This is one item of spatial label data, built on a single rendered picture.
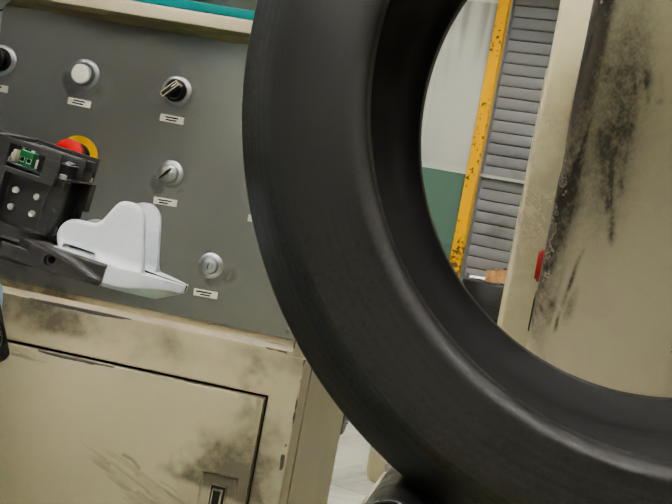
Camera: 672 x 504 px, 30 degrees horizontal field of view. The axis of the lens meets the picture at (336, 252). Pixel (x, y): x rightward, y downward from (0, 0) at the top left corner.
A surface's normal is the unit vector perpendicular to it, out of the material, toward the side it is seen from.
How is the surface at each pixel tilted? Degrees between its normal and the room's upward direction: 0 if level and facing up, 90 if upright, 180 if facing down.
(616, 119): 90
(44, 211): 90
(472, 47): 90
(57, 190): 90
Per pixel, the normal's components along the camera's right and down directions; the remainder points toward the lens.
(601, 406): -0.12, -0.15
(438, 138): -0.50, -0.05
